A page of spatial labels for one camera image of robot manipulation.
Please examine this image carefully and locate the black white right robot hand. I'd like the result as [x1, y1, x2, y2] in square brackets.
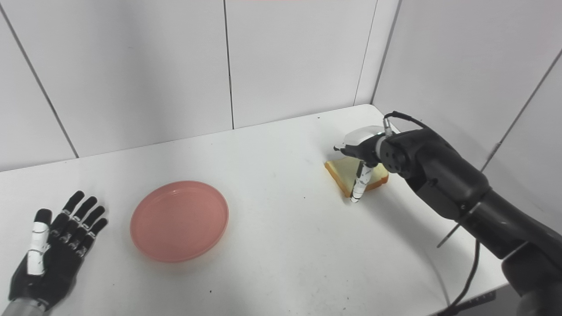
[334, 126, 389, 203]

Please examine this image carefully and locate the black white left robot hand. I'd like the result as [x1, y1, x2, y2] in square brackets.
[8, 190, 108, 312]

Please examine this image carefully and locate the slice of white bread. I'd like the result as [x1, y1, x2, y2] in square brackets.
[324, 157, 389, 198]

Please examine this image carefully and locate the pink round plate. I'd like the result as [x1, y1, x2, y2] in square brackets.
[130, 180, 230, 263]

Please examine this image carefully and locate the black cable tie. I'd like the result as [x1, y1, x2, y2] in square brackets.
[437, 200, 483, 248]

